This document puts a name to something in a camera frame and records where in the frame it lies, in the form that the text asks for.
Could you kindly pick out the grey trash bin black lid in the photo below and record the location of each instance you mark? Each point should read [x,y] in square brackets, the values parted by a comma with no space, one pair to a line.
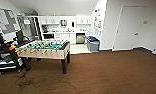
[94,46]

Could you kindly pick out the green lid recycling bin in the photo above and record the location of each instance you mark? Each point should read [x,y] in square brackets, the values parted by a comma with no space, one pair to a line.
[92,40]

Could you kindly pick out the white base cabinet row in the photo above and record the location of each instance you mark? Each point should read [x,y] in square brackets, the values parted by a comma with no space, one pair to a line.
[65,37]

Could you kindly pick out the blue lid recycling bin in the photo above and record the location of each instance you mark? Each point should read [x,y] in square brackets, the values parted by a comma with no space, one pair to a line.
[91,37]

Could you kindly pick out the green foosball table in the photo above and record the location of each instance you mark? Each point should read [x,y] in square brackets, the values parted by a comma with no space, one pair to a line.
[44,48]

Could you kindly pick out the black coffee machine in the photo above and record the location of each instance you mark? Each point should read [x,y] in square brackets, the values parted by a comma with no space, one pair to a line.
[45,28]

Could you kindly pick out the stainless steel refrigerator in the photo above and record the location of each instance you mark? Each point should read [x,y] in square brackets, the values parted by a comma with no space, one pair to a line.
[29,28]

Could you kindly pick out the white door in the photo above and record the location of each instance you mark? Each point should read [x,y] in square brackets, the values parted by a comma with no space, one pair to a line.
[130,28]

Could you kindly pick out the white paper on refrigerator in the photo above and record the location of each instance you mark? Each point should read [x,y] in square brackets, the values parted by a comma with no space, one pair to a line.
[26,22]

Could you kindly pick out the grey notice board with papers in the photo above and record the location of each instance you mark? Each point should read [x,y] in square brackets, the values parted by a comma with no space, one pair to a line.
[4,20]

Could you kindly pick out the white wall cabinet three doors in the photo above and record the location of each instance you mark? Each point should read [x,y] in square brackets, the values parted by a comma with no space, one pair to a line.
[83,20]

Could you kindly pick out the large colourful wall poster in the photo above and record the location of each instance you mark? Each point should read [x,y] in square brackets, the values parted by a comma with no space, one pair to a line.
[98,19]

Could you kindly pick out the white wall cabinet four doors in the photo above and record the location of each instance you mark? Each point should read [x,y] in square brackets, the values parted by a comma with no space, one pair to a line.
[49,20]

